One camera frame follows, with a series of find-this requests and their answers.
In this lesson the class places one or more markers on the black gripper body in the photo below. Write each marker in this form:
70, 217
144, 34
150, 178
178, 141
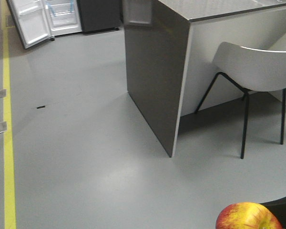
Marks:
278, 208

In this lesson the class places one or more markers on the red yellow apple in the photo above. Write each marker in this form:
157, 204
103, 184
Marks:
247, 215

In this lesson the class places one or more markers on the open fridge door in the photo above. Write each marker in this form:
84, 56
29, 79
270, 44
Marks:
31, 21

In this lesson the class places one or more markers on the white shell chair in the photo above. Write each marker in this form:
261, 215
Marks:
250, 69

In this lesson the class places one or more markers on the grey kitchen island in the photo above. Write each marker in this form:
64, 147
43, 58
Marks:
170, 46

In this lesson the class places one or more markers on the grey refrigerator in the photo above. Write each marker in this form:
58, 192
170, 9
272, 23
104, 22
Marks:
88, 16

